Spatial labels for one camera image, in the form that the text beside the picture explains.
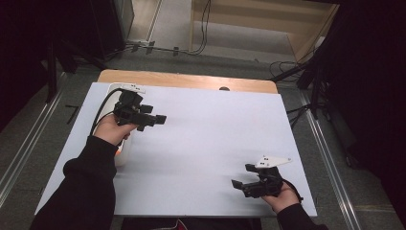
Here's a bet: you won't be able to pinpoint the white board sheet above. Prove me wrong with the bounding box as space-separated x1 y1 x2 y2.
34 81 318 219

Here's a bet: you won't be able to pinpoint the metal floor rail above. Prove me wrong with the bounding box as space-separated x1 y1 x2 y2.
0 74 69 207
298 90 364 230

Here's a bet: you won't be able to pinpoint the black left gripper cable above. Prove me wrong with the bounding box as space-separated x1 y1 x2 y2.
89 87 126 137

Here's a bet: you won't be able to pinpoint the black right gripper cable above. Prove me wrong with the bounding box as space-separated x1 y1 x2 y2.
282 179 305 204

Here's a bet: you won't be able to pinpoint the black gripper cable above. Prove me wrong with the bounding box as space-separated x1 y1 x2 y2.
89 87 126 137
282 179 305 204

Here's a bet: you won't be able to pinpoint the white plastic bin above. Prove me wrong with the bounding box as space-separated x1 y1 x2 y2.
101 81 142 168

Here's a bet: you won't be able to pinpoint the dark cabinet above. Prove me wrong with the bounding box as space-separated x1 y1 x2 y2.
88 0 135 61

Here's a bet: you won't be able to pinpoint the black floor cables with plugs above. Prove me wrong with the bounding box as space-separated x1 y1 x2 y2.
104 39 192 61

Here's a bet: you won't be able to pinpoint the person's right hand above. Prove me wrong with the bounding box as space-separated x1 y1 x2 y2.
260 181 302 215

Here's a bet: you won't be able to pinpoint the person's left hand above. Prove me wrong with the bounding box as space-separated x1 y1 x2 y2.
92 113 139 148

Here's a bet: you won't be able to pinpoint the black tripod stand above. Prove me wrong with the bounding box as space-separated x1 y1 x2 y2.
270 47 334 121

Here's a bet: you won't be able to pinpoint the person's dark clothing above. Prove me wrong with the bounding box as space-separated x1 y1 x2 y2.
120 217 263 230

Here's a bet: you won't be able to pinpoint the black hanging cable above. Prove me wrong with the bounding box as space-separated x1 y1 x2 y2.
191 0 213 57

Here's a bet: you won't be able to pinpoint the light wooden shelf unit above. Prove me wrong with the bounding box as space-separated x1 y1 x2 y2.
190 0 340 64

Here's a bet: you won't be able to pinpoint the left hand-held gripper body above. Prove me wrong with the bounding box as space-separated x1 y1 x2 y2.
112 82 157 132

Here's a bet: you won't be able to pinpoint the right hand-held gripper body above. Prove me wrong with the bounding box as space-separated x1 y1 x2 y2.
242 155 293 199

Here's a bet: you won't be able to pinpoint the wooden table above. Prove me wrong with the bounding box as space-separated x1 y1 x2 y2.
97 69 280 95

